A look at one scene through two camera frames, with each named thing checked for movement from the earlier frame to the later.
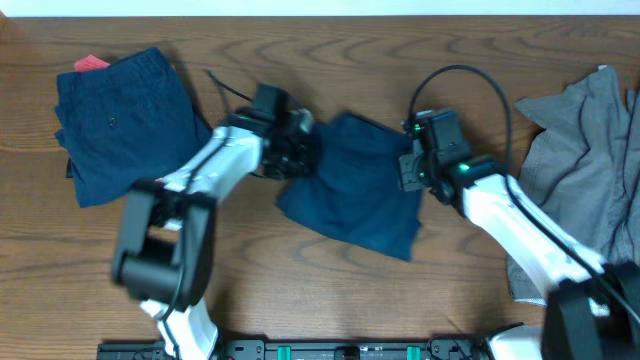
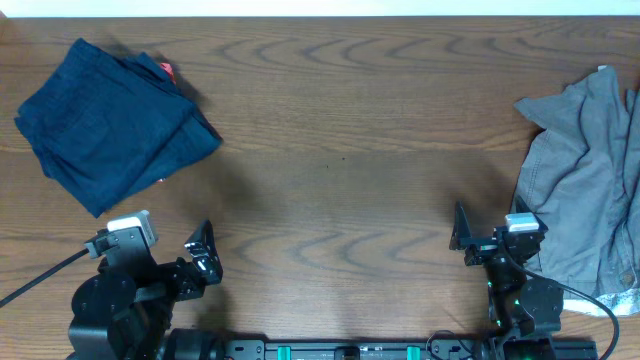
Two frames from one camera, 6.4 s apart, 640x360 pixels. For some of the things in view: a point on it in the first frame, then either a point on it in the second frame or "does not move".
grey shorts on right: (583, 165) does not move
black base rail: (289, 348) does not move
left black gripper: (292, 163) -> (189, 275)
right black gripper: (408, 174) -> (461, 235)
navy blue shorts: (355, 191) -> (106, 128)
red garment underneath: (90, 62) -> (168, 68)
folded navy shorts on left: (127, 126) does not move
